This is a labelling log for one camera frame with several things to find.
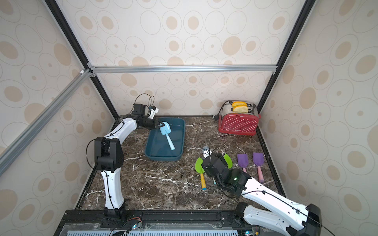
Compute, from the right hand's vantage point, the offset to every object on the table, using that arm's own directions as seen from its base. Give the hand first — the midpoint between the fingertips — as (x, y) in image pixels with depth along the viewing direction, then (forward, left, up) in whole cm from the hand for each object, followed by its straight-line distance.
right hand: (210, 160), depth 75 cm
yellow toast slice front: (+38, -21, +1) cm, 44 cm away
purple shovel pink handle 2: (+12, -33, -19) cm, 39 cm away
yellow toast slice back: (+43, -21, +2) cm, 48 cm away
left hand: (+27, +28, -1) cm, 39 cm away
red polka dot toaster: (+32, -24, -6) cm, 41 cm away
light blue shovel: (+24, +29, -6) cm, 38 cm away
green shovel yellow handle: (+3, +6, -18) cm, 19 cm away
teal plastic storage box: (+21, +36, -20) cm, 46 cm away
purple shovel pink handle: (+11, -22, -18) cm, 30 cm away
